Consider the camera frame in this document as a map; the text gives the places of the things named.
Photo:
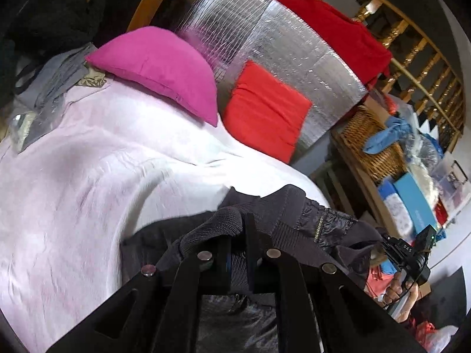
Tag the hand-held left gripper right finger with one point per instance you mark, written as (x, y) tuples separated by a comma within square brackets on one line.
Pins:
[(254, 264)]

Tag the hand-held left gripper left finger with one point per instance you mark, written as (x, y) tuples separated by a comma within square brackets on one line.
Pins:
[(225, 268)]

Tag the black jacket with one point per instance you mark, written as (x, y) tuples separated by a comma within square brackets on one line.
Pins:
[(294, 209)]

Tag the dark clothes pile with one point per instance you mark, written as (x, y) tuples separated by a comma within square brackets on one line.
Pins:
[(48, 11)]

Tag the person's right hand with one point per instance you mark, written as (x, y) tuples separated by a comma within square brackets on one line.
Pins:
[(393, 290)]

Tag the red plastic bag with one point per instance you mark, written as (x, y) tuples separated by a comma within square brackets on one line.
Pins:
[(377, 283)]

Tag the white patterned pouch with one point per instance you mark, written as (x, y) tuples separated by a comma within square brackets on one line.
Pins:
[(399, 217)]

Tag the blue box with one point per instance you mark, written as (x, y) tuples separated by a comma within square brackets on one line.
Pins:
[(415, 202)]

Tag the wooden shelf rack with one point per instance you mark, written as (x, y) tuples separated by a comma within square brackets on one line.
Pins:
[(362, 187)]

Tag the clear plastic bag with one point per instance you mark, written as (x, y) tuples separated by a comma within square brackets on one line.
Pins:
[(423, 150)]

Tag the wicker basket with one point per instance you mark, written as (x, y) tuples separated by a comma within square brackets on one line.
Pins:
[(371, 143)]

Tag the light blue cloth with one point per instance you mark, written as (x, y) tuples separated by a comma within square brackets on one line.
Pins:
[(390, 132)]

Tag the white embossed blanket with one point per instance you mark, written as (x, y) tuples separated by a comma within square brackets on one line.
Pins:
[(92, 191)]

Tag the red pillow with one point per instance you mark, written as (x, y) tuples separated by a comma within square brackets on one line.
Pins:
[(265, 110)]

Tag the wooden baluster railing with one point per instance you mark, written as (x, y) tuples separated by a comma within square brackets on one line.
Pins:
[(417, 49)]

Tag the pink pillow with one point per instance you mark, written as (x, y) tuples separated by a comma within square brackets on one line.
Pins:
[(158, 66)]

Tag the silver foil insulation mat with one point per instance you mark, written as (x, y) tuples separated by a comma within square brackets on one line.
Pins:
[(279, 40)]

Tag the red cloth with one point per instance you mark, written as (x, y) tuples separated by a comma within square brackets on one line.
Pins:
[(331, 25)]

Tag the clear plastic packet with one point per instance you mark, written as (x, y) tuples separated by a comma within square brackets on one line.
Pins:
[(20, 125)]

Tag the grey cloth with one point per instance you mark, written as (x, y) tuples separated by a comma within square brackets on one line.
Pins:
[(55, 81)]

